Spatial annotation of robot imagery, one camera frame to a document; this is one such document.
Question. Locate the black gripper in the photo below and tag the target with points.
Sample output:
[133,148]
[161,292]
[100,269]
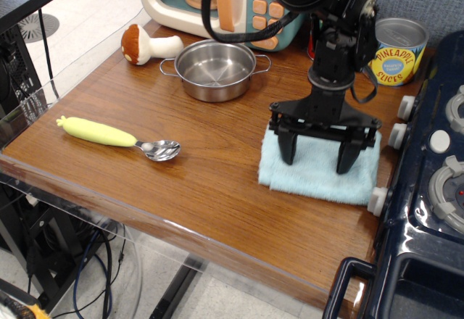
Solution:
[323,114]

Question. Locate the light blue rag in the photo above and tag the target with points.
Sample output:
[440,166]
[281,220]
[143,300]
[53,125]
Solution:
[313,172]

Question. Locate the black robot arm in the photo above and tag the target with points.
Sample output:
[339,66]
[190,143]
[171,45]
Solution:
[344,42]

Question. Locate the white stove knob middle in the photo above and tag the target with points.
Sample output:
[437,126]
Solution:
[397,135]

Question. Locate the white stove knob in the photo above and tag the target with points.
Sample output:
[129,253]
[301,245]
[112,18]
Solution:
[377,200]
[406,107]
[397,135]

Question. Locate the white stove knob bottom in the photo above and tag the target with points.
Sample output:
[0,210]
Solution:
[377,200]

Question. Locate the white stove knob top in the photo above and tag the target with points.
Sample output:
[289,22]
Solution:
[406,107]

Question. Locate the tomato sauce can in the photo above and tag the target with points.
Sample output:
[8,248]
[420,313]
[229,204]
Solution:
[311,43]

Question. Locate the pineapple slices can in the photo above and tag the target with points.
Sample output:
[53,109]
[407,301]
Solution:
[401,44]

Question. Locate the dark blue toy stove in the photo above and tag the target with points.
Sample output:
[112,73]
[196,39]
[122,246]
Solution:
[418,267]

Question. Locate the plush brown mushroom toy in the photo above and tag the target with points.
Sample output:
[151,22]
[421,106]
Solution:
[138,47]

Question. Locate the teal toy microwave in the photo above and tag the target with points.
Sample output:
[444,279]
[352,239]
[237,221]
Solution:
[227,16]

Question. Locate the black table leg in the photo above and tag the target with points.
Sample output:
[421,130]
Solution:
[174,293]

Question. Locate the yellow fuzzy object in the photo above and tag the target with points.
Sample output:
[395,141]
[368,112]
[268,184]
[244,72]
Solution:
[31,312]

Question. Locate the black desk at left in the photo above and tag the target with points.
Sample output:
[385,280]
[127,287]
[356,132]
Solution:
[13,49]

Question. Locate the steel pot with handles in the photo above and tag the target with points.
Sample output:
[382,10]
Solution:
[211,71]

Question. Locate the spoon with yellow-green handle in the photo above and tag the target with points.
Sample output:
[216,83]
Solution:
[99,133]

